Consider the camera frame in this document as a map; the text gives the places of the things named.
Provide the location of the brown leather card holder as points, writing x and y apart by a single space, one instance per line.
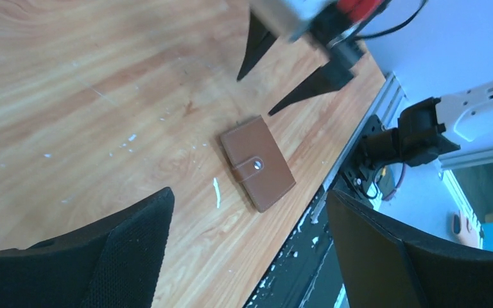
257 163

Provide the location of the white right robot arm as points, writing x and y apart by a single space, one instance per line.
438 123

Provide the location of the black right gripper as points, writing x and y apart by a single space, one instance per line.
333 29

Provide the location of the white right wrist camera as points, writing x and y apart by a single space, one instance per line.
288 19

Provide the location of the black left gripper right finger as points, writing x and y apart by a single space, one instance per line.
387 263

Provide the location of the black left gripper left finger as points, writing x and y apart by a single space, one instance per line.
112 262

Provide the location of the aluminium table edge rail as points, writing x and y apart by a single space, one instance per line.
384 106

